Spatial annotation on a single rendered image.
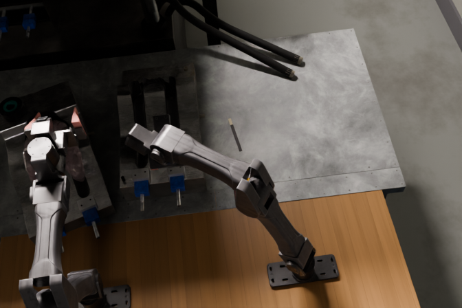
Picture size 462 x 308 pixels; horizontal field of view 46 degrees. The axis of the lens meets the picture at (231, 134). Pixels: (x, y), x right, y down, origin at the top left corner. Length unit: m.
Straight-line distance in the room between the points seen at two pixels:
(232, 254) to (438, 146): 1.53
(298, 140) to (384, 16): 1.73
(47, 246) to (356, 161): 1.00
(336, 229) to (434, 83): 1.61
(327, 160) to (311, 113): 0.20
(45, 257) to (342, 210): 0.89
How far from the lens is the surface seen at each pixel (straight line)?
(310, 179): 1.75
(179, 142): 1.29
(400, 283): 1.65
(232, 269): 1.63
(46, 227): 1.29
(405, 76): 3.12
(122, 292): 1.64
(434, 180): 2.78
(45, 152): 1.31
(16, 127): 1.92
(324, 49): 2.09
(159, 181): 1.67
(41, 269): 1.25
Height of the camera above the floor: 2.32
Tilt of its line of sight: 56 degrees down
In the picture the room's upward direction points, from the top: 6 degrees counter-clockwise
